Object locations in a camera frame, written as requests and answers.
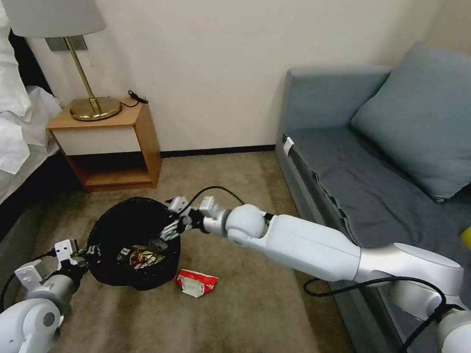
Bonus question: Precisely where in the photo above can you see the white duvet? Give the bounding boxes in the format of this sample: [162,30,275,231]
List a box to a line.
[0,85,64,176]

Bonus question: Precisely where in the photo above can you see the wooden nightstand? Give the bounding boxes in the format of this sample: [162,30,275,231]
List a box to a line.
[46,96,163,193]

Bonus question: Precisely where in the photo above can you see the blue-grey cushion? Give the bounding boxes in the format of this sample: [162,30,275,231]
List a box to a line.
[350,41,471,203]

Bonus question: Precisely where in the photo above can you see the thin black charger cable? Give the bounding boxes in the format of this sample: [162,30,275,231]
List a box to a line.
[120,89,149,109]

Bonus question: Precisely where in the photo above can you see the black round trash bin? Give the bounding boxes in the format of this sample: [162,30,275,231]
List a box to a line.
[86,197,182,292]

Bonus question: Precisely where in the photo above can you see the brass lamp with white shade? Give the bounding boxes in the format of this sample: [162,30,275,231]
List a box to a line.
[2,0,123,123]

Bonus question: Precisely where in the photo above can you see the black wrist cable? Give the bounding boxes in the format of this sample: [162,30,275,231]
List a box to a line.
[176,186,245,221]
[0,251,56,312]

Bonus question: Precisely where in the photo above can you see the grey bed base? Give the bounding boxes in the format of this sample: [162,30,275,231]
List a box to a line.
[0,141,89,254]

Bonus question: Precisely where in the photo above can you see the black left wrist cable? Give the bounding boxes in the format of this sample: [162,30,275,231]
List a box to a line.
[0,251,56,312]

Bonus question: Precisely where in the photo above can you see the grey wall socket panel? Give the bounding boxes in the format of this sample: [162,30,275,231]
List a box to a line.
[45,35,89,52]

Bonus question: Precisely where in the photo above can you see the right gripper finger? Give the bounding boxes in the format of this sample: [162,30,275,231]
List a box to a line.
[148,217,183,252]
[164,207,185,224]

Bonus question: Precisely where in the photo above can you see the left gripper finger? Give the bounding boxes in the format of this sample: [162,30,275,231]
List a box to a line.
[86,244,104,265]
[70,248,90,267]

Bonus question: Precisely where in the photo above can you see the red white crumpled packet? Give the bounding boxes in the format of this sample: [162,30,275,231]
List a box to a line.
[175,269,219,299]

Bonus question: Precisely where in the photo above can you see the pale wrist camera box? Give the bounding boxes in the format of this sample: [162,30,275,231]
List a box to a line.
[53,239,79,265]
[169,196,192,215]

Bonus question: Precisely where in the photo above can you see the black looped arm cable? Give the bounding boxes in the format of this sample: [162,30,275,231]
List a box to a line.
[303,276,459,353]

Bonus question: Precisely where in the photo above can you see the black headboard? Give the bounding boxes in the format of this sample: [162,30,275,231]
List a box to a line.
[7,28,56,101]

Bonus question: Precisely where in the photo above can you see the blue-grey sofa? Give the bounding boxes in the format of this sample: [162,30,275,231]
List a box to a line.
[275,41,471,353]

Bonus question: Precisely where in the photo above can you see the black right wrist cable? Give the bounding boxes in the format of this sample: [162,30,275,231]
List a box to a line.
[176,186,245,221]

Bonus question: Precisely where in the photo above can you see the white pillow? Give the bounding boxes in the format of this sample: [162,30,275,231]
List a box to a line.
[0,7,31,115]

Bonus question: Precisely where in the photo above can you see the dark grey seat cover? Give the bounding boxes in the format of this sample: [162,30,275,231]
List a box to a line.
[285,126,471,252]

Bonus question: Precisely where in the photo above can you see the shiny dark snack wrapper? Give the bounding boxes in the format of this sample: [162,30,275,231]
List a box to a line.
[116,244,167,272]

